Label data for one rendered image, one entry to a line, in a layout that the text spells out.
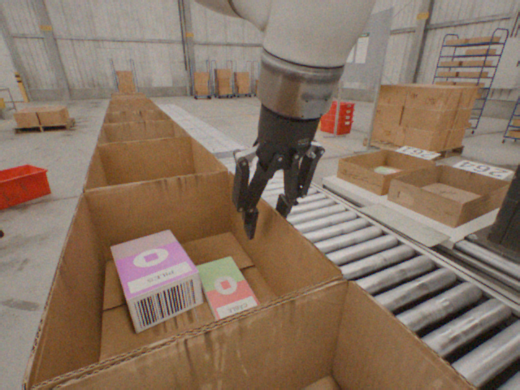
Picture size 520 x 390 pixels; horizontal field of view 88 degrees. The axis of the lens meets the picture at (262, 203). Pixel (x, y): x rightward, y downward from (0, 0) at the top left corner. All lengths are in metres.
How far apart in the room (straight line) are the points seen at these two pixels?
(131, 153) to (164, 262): 0.55
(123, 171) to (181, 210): 0.41
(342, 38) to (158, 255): 0.43
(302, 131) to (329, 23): 0.11
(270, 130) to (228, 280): 0.30
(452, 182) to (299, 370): 1.32
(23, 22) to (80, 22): 2.06
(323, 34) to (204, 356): 0.30
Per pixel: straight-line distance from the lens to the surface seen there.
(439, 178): 1.59
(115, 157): 0.99
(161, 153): 0.99
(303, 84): 0.29
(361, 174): 1.36
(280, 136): 0.33
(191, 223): 0.65
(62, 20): 16.56
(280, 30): 0.29
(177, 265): 0.49
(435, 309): 0.80
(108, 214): 0.62
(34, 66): 16.68
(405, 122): 5.04
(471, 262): 1.09
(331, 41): 0.29
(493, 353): 0.76
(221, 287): 0.51
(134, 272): 0.50
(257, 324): 0.28
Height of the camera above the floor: 1.25
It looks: 26 degrees down
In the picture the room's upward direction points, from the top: straight up
